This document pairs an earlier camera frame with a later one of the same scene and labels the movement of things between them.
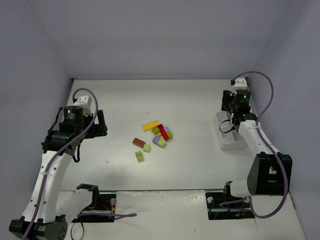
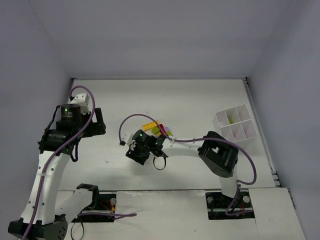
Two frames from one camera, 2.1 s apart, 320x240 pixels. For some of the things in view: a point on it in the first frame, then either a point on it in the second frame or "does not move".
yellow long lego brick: x=148 y=126 does not move
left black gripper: x=99 y=125 does not move
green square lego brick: x=155 y=130 does not move
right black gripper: x=227 y=100 -> x=136 y=155
